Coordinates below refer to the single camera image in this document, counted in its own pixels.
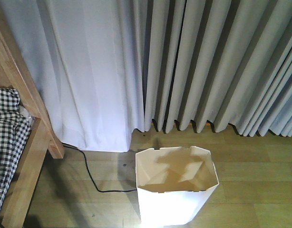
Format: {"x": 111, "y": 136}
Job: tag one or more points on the checkered black white bedding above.
{"x": 14, "y": 133}

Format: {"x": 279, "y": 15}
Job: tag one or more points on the white pleated curtain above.
{"x": 107, "y": 67}

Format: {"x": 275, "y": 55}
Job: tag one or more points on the white plastic trash bin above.
{"x": 173, "y": 184}

